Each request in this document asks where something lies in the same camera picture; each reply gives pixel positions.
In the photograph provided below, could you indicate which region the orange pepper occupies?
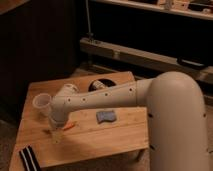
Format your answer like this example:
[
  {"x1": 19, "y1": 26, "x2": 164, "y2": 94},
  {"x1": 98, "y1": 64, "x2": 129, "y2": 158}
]
[{"x1": 63, "y1": 123, "x2": 76, "y2": 131}]

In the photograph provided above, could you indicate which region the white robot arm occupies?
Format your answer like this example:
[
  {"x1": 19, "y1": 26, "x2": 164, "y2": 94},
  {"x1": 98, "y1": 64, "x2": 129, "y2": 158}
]
[{"x1": 50, "y1": 71, "x2": 211, "y2": 171}]

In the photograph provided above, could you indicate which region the translucent white cup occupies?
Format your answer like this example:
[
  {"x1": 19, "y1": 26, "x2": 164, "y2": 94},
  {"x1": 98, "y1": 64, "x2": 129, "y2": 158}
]
[{"x1": 32, "y1": 93, "x2": 52, "y2": 116}]

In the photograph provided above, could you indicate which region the wooden low table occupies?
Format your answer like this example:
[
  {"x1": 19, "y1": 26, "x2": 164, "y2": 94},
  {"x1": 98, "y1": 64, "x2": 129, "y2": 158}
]
[{"x1": 9, "y1": 72, "x2": 149, "y2": 171}]

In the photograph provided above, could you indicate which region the black white striped cloth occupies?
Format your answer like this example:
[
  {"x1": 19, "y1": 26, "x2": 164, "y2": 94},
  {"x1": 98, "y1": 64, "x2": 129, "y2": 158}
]
[{"x1": 19, "y1": 146, "x2": 41, "y2": 171}]

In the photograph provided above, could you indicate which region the blue sponge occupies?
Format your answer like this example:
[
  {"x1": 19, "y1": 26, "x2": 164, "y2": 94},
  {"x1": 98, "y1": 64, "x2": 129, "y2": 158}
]
[{"x1": 96, "y1": 111, "x2": 117, "y2": 123}]

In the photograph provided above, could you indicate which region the black round bowl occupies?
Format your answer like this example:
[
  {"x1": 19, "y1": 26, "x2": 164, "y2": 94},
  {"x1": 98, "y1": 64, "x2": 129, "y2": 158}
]
[{"x1": 88, "y1": 78, "x2": 116, "y2": 92}]

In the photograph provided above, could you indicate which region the long grey case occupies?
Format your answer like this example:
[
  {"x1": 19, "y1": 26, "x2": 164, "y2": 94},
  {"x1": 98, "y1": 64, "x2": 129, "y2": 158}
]
[{"x1": 80, "y1": 38, "x2": 213, "y2": 84}]

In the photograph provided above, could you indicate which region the vertical metal pole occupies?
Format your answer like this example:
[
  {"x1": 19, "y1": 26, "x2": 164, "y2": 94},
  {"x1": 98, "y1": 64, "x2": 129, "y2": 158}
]
[{"x1": 85, "y1": 0, "x2": 93, "y2": 42}]

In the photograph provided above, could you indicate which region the wooden wall shelf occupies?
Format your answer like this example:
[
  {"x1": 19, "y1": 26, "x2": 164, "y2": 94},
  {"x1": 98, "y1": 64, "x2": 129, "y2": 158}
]
[{"x1": 92, "y1": 0, "x2": 213, "y2": 21}]

